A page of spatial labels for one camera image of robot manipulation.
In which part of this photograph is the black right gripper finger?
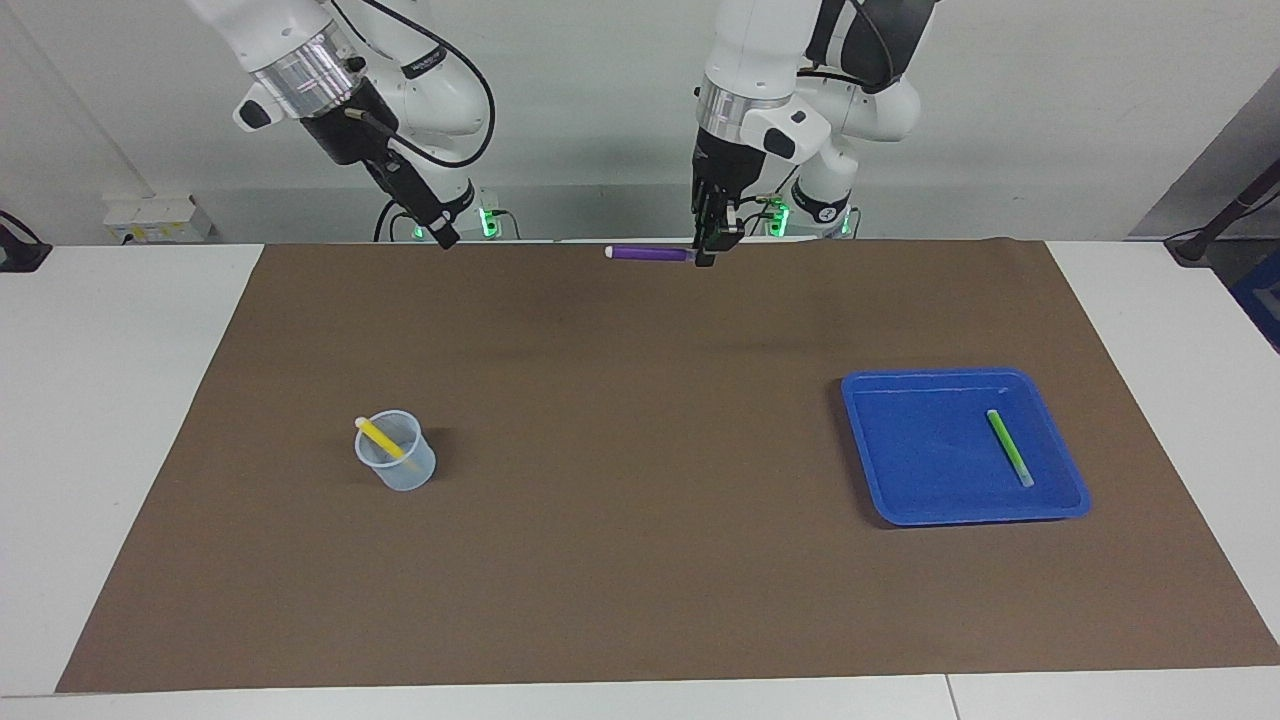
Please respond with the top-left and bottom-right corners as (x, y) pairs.
(364, 155), (453, 252)
(385, 149), (462, 243)

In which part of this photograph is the purple marker pen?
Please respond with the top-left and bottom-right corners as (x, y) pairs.
(605, 244), (701, 264)

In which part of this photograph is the yellow marker pen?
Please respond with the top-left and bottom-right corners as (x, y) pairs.
(355, 416), (411, 463)

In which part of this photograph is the green marker pen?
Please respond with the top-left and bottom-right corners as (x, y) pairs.
(986, 409), (1036, 489)

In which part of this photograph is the white power strip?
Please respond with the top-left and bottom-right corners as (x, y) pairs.
(102, 195), (216, 244)

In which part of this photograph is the translucent plastic cup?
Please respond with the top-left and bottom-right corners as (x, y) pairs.
(355, 410), (437, 492)

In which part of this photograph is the blue plastic tray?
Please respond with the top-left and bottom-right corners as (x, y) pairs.
(840, 368), (1092, 528)

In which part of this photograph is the brown table mat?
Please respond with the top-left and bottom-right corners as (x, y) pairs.
(55, 238), (1280, 694)

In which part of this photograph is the black stand pole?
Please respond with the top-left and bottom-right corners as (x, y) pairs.
(1165, 160), (1280, 266)

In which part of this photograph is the blue storage box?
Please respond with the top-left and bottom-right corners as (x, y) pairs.
(1230, 250), (1280, 353)

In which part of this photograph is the black base power cable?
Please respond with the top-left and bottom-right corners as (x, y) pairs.
(735, 165), (803, 238)
(374, 195), (421, 243)

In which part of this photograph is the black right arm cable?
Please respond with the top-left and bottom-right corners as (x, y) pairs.
(335, 0), (497, 171)

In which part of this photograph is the black clamp mount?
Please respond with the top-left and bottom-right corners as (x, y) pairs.
(0, 210), (53, 273)

